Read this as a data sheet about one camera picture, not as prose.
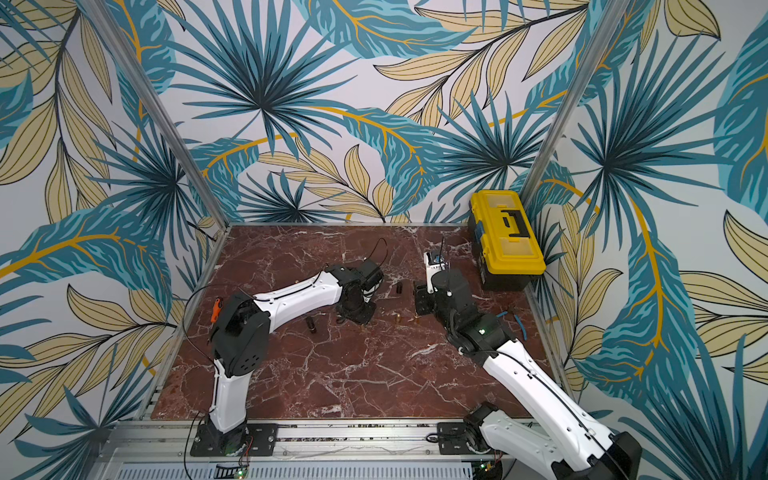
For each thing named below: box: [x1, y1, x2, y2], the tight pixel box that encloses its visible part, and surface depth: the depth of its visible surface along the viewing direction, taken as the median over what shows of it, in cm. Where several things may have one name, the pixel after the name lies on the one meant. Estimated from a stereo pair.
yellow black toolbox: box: [468, 190, 547, 292], surface depth 97 cm
